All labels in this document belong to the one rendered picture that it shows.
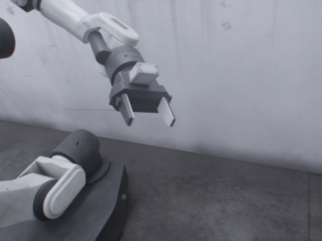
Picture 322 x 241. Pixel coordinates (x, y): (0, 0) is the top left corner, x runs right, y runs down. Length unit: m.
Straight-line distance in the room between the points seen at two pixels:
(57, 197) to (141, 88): 0.60
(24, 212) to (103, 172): 0.36
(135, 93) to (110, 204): 0.67
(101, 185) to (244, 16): 0.84
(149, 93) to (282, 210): 0.89
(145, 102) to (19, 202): 0.58
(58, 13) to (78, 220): 0.72
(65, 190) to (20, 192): 0.15
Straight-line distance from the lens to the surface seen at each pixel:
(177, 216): 1.26
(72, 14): 0.73
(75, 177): 1.09
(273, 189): 1.36
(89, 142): 1.18
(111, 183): 1.20
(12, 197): 0.97
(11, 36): 0.89
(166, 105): 0.55
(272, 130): 1.33
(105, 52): 0.63
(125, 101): 0.51
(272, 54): 1.15
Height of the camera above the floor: 1.02
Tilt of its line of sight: 34 degrees down
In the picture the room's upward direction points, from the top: 10 degrees counter-clockwise
